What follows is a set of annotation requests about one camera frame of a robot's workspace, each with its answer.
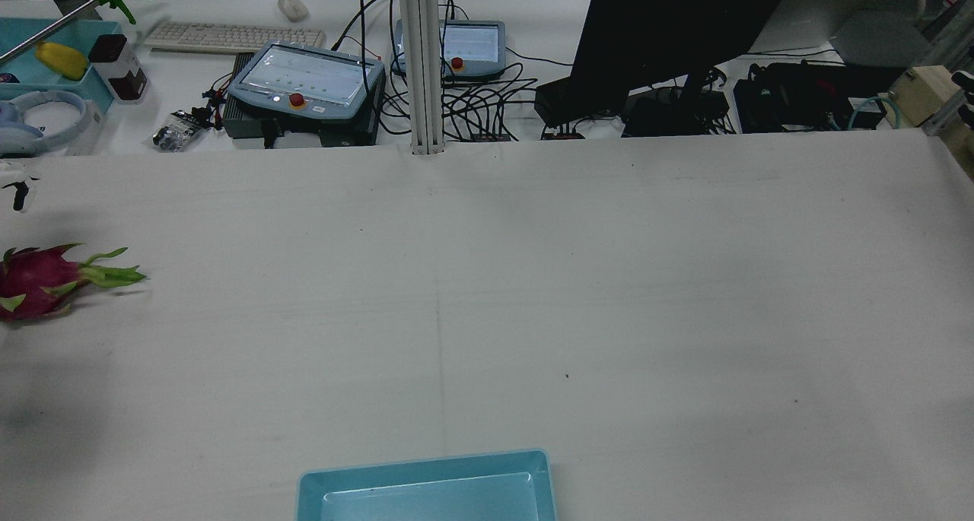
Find pale wooden box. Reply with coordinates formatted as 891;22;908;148
886;66;961;129

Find small circuit board bag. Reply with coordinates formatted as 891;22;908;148
152;110;208;153

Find pink dragon fruit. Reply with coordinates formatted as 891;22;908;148
0;243;148;323

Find pale blue headphones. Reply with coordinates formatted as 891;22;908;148
0;89;88;158

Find red and black wires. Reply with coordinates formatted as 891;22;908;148
202;72;238;117

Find small grey teach pendant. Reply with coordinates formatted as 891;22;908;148
392;19;508;81

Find large grey teach pendant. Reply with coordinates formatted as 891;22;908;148
227;42;386;120

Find black flat desktop device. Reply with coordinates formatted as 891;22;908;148
620;87;735;138

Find thin metal rod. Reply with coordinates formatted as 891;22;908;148
0;0;100;64

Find dark grey controller box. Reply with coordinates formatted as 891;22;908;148
222;52;381;148

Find light blue shallow tray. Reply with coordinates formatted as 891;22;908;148
0;17;124;115

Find yellow fruit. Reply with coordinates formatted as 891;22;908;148
36;42;90;81

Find black Huawei monitor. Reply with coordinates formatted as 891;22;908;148
567;0;807;119

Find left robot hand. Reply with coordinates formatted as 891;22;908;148
0;173;40;211

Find small black box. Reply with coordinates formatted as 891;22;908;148
534;76;632;126

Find teal hose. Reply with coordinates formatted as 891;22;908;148
847;95;902;132

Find black cable tangle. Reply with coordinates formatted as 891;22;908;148
312;0;571;141

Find aluminium profile post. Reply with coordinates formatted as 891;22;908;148
397;0;445;155

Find light blue plastic bin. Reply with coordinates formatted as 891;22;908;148
295;449;558;521

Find black bag with cables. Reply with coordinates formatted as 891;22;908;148
733;62;902;134

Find white computer keyboard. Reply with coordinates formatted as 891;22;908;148
142;21;326;55

